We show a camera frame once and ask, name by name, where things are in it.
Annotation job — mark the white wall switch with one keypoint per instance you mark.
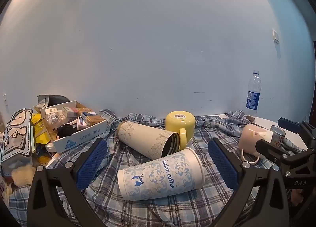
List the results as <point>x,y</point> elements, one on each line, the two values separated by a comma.
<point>276,36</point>

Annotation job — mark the cartoon printed bag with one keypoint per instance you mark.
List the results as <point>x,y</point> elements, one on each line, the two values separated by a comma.
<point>17,138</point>

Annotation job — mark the yellow packet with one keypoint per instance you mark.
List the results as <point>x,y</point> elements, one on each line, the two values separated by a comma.
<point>40,135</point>

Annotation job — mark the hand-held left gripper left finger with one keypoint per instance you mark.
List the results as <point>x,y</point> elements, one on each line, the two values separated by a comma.
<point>92,162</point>

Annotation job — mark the grey bag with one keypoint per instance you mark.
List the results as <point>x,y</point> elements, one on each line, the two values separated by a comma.
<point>44,102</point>

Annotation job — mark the blue plaid cloth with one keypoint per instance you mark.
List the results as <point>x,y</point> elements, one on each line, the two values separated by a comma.
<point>138,213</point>

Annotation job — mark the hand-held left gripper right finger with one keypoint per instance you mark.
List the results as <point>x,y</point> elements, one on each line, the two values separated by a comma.
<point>222,165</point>

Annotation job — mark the clear plastic packet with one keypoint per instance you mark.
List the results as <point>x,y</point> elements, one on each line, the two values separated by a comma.
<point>53,120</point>

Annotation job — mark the blue patterned paper cup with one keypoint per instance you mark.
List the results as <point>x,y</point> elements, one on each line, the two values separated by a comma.
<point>158,177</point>

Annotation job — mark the black round item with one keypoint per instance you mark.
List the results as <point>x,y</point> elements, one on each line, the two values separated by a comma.
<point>64,130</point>

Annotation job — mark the small printed tin can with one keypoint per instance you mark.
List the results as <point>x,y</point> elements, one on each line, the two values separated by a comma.
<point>277,136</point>

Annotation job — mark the blue white small carton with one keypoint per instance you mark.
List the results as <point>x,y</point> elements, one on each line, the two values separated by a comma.
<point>88,114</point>

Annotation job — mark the white cardboard box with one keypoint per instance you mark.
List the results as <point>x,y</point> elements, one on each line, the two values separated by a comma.
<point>81,138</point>

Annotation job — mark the clear plastic water bottle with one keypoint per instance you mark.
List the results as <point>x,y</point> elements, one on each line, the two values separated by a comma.
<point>253,93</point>

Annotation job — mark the cream floral thermos tumbler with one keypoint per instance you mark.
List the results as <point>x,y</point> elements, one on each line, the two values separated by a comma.
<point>140,135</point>

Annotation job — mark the brown small carton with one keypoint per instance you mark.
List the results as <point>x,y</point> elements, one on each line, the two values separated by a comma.
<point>94,119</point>

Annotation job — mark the yellow mug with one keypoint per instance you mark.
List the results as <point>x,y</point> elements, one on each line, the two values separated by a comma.
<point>180,123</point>

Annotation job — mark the beige fluffy plush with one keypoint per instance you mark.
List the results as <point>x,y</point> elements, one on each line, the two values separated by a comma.
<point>23,176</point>

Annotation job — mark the pink mug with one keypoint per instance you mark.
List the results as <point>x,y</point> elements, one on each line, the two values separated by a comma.
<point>249,138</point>

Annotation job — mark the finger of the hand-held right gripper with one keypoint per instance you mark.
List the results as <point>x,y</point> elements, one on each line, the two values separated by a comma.
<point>291,124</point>
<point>269,149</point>

